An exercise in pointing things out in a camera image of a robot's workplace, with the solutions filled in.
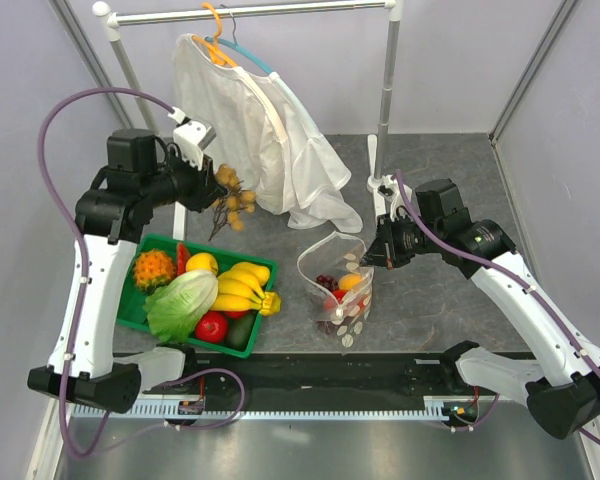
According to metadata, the orange clothes hanger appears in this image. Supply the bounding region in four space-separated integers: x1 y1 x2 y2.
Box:
191 2 238 68

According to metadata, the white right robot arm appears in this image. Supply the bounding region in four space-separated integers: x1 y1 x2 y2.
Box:
361 176 600 439

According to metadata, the dark green avocado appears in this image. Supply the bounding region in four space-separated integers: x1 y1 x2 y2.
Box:
225 312 257 351

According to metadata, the teal clothes hanger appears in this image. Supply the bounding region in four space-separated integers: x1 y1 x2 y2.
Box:
218 38 276 75

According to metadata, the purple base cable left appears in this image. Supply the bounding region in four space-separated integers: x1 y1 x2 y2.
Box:
72 368 246 454

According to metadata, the grey slotted cable duct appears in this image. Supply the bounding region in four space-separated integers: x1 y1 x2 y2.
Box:
72 397 496 421

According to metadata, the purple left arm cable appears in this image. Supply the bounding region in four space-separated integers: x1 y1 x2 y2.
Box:
37 87 189 460

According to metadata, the red yellow mango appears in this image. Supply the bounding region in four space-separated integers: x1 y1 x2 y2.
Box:
323 289 371 316

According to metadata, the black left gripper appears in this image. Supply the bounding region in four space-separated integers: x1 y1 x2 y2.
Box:
142 146 228 213

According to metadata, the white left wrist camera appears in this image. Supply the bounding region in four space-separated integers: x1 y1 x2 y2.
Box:
168 107 216 169

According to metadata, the red tomato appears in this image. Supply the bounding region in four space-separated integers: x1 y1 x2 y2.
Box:
194 311 229 344

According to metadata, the yellow lemon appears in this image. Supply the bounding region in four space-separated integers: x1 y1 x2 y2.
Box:
185 252 219 276

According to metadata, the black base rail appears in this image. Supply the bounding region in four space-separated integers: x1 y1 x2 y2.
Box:
142 349 501 416

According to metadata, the green lettuce head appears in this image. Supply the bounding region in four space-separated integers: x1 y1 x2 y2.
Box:
143 269 218 343

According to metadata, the brown longan bunch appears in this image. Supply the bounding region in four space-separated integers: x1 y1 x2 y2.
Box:
208 164 256 241

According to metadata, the yellow banana bunch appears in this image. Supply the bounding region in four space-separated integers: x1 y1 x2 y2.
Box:
211 262 282 316

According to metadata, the purple grape bunch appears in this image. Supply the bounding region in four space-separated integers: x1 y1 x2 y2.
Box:
316 275 339 335

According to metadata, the clear dotted zip top bag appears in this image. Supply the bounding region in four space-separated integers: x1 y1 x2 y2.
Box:
296 231 374 354

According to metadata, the orange spiky fruit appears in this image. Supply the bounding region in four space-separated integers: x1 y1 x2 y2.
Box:
132 249 176 293

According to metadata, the green plastic basket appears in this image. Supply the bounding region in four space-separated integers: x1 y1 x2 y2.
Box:
117 234 277 358

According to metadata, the red chili pepper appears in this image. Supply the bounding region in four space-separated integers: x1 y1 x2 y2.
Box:
176 242 191 276

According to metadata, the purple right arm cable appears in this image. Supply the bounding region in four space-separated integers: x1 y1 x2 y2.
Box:
392 169 600 454

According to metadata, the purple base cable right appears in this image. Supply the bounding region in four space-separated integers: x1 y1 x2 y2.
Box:
442 392 502 434

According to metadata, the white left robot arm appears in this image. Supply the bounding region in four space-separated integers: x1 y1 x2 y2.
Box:
27 120 224 413

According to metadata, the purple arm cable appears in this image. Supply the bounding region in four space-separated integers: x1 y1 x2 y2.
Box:
37 87 189 460
392 169 600 454

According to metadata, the white hanging shirt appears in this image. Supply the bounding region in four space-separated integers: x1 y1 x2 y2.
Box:
174 34 363 234

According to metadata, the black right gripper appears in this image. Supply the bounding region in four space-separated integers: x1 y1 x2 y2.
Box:
360 210 444 269

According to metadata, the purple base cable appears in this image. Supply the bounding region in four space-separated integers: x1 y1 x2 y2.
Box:
72 368 246 454
442 392 502 434

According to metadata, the orange peach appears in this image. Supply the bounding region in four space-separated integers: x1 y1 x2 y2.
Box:
338 273 363 291

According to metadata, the silver clothes rack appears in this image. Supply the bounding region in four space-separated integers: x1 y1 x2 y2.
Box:
92 0 406 241

